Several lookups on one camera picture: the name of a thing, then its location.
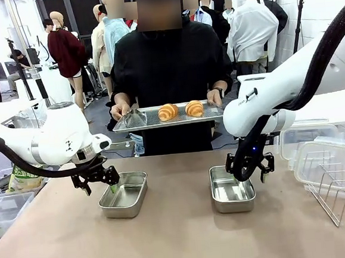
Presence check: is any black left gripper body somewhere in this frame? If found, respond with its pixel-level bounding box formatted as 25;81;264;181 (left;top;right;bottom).
72;155;109;185

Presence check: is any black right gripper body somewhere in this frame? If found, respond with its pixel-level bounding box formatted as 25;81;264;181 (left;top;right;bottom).
241;136;269;167

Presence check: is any perforated metal baking tray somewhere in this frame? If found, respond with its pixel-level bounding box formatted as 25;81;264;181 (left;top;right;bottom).
110;98;225;133

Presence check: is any golden croissant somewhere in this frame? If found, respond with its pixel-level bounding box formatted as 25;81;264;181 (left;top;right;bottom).
157;102;180;122
184;99;205;118

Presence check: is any person's right forearm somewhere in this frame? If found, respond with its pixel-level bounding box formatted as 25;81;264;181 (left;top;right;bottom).
114;92;129;106

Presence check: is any person's right hand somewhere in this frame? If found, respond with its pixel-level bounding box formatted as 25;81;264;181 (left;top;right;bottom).
110;101;132;122

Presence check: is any person's left hand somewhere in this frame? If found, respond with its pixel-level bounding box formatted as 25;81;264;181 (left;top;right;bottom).
206;88;224;107

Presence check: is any rectangular stainless steel container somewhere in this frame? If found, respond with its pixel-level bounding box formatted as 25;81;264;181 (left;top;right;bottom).
97;170;151;221
209;163;257;216

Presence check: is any blue cloth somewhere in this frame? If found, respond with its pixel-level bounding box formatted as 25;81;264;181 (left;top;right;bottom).
129;132;146;157

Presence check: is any green snack bag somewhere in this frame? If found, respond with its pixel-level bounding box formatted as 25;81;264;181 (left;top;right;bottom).
4;162;48;194

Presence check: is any person in black shirt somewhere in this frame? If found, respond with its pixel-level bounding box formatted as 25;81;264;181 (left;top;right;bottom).
102;0;240;160

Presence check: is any mannequin in white shirt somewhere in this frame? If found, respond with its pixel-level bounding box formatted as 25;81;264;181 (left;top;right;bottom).
223;0;283;67

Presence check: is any seated person in black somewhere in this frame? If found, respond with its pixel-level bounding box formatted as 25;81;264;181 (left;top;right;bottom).
4;48;35;95

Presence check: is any mannequin in dark red sweater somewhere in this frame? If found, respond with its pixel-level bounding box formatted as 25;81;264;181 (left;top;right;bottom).
45;9;91;115

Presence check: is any mannequin in beige jacket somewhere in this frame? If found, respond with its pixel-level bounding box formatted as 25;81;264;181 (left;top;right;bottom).
88;4;113;79

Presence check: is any black tripod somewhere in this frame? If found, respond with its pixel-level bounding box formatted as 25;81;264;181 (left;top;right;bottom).
289;0;309;55

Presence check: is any mannequin in light blue jacket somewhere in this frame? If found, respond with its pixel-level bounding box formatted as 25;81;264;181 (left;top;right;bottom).
101;0;135;69

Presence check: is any mannequin in black coat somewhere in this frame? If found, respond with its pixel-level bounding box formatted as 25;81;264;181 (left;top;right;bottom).
257;0;290;36

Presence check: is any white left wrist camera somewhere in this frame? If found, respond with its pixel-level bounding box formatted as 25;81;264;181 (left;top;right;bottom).
92;133;114;151

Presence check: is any black sleeved left arm cable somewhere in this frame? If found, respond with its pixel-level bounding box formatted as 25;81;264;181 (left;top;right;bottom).
0;128;108;182

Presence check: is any black sleeved arm cable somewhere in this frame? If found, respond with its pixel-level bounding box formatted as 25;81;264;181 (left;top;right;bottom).
0;128;108;182
219;0;345;184

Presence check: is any metal wire lid rack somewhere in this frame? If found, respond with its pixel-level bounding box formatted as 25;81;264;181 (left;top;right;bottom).
301;148;345;229

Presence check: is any black sleeved right arm cable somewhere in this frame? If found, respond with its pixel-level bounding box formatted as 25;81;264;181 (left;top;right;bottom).
219;0;345;184

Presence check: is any black camera stand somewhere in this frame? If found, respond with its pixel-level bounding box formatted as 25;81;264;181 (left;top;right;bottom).
6;37;37;103

